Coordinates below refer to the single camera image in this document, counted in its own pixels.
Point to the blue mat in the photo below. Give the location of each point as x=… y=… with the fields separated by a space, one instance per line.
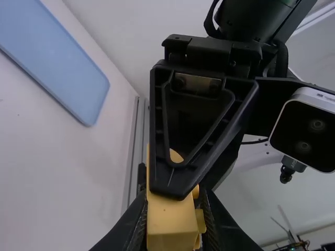
x=52 y=57

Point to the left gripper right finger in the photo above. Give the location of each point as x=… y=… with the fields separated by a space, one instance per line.
x=222 y=230

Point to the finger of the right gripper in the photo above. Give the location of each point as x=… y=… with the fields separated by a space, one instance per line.
x=225 y=130
x=157 y=146

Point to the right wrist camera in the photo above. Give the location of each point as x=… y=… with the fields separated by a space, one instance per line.
x=301 y=130

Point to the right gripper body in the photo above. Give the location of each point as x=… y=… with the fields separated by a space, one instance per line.
x=209 y=55

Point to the yellow toy brick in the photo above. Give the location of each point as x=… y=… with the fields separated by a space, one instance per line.
x=170 y=222

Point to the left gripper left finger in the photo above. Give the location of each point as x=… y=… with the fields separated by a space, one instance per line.
x=131 y=225

